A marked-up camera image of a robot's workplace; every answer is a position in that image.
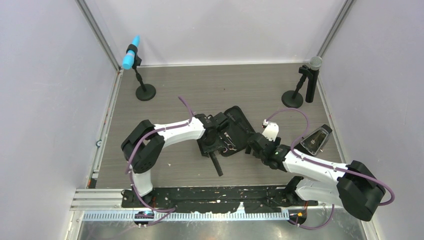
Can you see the black right microphone stand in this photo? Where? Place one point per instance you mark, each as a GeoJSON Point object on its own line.
{"type": "Point", "coordinates": [292, 98]}

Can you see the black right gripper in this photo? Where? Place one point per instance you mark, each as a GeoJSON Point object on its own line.
{"type": "Point", "coordinates": [277, 142]}

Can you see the black zip tool case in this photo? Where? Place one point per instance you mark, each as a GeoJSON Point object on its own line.
{"type": "Point", "coordinates": [239, 129]}

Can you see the black silver microphone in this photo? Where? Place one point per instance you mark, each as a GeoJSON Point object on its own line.
{"type": "Point", "coordinates": [314, 66]}

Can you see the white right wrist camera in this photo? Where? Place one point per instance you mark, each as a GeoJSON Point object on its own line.
{"type": "Point", "coordinates": [270, 130]}

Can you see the black hair comb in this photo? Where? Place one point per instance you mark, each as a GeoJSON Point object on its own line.
{"type": "Point", "coordinates": [216, 164]}

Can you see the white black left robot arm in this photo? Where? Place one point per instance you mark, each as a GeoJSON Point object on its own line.
{"type": "Point", "coordinates": [143, 146]}

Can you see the black left microphone stand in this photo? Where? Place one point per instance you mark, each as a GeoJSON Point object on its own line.
{"type": "Point", "coordinates": [144, 92]}

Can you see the aluminium frame rail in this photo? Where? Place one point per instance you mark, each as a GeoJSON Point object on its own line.
{"type": "Point", "coordinates": [105, 204]}

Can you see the black mounting base plate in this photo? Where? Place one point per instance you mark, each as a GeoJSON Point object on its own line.
{"type": "Point", "coordinates": [215, 199]}

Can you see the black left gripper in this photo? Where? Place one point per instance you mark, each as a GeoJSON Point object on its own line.
{"type": "Point", "coordinates": [217, 145]}

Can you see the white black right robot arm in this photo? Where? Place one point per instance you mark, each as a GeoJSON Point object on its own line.
{"type": "Point", "coordinates": [351, 186]}

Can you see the silver thinning scissors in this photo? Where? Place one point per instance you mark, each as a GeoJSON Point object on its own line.
{"type": "Point", "coordinates": [229, 146]}

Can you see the black microphone stand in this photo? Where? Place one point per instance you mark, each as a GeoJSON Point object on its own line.
{"type": "Point", "coordinates": [144, 92]}
{"type": "Point", "coordinates": [292, 98]}

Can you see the clear black box device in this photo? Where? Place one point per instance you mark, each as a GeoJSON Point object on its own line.
{"type": "Point", "coordinates": [315, 141]}

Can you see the blue microphone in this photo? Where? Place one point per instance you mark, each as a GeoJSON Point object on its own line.
{"type": "Point", "coordinates": [131, 58]}

